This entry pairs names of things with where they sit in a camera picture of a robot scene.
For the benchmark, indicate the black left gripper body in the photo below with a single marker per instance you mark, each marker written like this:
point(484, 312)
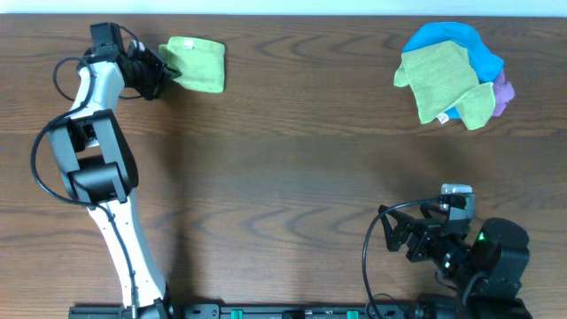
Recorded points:
point(156, 73)

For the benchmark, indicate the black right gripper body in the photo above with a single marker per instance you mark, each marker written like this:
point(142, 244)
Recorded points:
point(430, 245)

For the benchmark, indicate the light green microfiber cloth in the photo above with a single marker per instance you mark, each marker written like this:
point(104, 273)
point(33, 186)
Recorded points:
point(201, 63)

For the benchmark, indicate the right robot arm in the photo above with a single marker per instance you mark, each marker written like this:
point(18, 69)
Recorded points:
point(484, 275)

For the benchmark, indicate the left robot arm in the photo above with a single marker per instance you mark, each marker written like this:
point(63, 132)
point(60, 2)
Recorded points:
point(99, 170)

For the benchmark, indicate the olive green cloth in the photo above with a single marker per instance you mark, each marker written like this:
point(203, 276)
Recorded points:
point(441, 77)

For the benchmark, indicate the purple cloth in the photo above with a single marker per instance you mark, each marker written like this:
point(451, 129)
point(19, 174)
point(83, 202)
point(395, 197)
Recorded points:
point(503, 93)

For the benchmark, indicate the blue cloth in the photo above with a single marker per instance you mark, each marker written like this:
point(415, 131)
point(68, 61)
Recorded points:
point(486, 65)

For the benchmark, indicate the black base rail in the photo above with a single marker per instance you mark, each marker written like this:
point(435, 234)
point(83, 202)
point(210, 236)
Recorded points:
point(388, 310)

